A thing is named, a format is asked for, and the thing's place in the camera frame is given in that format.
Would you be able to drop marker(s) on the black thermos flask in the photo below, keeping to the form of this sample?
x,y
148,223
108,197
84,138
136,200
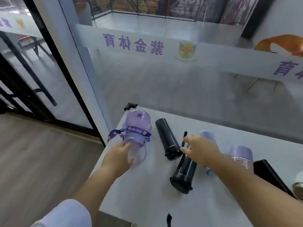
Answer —
x,y
269,172

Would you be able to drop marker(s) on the purple cartoon dome bottle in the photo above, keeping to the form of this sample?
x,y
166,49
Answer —
x,y
137,126

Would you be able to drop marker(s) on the person's right forearm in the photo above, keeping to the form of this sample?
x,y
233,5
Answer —
x,y
255,193

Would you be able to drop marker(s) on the black table clamp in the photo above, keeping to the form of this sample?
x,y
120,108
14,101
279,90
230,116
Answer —
x,y
129,106

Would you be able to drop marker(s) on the person's right hand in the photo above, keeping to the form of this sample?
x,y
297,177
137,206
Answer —
x,y
203,150

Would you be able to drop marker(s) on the black railing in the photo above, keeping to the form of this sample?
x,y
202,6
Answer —
x,y
142,10

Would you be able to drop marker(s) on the frosted band with purple print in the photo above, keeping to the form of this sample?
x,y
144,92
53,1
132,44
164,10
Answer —
x,y
213,54

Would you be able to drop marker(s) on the white bottle blue ring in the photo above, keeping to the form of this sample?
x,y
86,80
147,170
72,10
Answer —
x,y
208,136

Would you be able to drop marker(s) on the clear bottle white lid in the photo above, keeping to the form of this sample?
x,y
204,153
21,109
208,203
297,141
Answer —
x,y
298,186

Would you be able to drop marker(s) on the small lilac cartoon bottle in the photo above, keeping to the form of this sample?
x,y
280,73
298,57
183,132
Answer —
x,y
241,154

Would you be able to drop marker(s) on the person's left hand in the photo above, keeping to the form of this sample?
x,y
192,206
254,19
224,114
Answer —
x,y
117,160

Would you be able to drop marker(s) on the person's left forearm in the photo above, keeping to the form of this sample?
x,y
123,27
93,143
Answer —
x,y
97,189

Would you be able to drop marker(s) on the orange chair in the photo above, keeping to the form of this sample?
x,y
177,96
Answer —
x,y
284,41

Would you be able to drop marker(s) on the white table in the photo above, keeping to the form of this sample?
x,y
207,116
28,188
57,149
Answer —
x,y
146,198

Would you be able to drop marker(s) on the person's white shirt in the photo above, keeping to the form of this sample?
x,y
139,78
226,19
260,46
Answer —
x,y
64,215

